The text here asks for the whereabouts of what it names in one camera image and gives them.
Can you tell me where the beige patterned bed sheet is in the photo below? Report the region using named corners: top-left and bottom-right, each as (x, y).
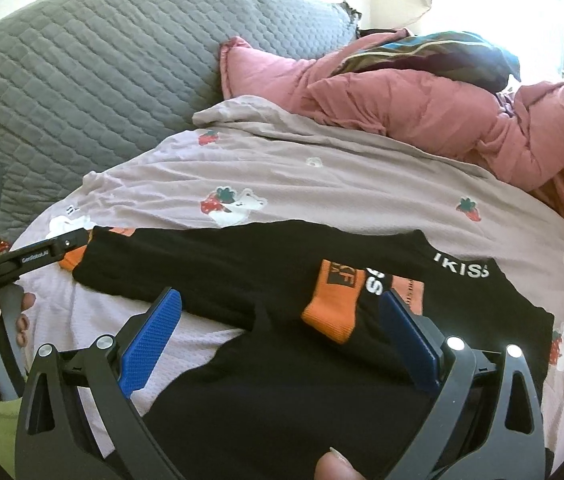
top-left (12, 95), bottom-right (564, 480)

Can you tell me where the orange and black sock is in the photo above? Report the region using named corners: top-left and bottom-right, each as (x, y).
top-left (301, 259), bottom-right (388, 345)
top-left (59, 226), bottom-right (135, 272)

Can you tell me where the person's right hand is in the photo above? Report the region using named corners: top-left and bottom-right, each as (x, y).
top-left (314, 451), bottom-right (363, 480)

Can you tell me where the plain black garment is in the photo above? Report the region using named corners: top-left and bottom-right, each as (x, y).
top-left (142, 300), bottom-right (443, 480)

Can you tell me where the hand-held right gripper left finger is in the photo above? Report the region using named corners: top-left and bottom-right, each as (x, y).
top-left (14, 287), bottom-right (185, 480)

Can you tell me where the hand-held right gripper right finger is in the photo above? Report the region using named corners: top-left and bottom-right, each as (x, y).
top-left (379, 289), bottom-right (546, 480)

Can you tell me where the dark striped multicolour cloth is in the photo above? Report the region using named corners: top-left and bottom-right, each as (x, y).
top-left (329, 31), bottom-right (522, 95)

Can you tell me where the pink duvet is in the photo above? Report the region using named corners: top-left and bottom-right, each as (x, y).
top-left (219, 27), bottom-right (564, 271)

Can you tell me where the black garment with lettering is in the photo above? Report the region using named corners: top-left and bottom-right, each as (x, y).
top-left (72, 219), bottom-right (555, 411)

